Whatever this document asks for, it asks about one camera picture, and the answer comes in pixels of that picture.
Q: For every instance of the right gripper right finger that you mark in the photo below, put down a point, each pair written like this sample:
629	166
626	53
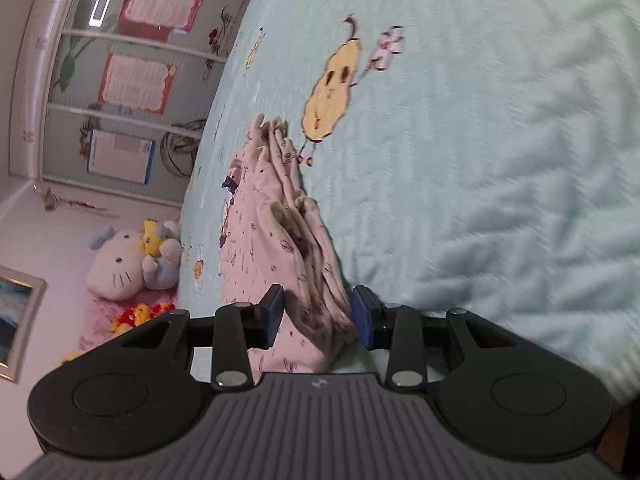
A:
398	330

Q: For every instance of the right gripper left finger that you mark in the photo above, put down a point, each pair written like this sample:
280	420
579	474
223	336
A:
239	328

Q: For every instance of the pink patterned pajama garment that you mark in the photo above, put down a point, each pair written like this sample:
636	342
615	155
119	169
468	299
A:
273	234

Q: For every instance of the red plush toy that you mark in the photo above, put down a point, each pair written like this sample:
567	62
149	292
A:
138	315

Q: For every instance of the white cat plush toy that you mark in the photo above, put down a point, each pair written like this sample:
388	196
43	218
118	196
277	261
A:
130	260

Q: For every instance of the yellow plush toy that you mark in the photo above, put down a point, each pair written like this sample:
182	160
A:
70	356

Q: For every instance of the light green quilted bedspread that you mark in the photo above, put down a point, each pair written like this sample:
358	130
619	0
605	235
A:
481	154

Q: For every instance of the blue framed poster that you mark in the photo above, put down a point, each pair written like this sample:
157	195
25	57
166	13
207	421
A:
121	157

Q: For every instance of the orange framed poster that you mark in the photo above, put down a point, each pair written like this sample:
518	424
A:
136	83

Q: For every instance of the sliding door wardrobe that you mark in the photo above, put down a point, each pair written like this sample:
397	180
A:
54	102

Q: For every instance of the pink framed poster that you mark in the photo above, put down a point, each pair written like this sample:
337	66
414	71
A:
157	19

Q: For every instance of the framed wall picture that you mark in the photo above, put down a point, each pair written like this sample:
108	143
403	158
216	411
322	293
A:
21	296

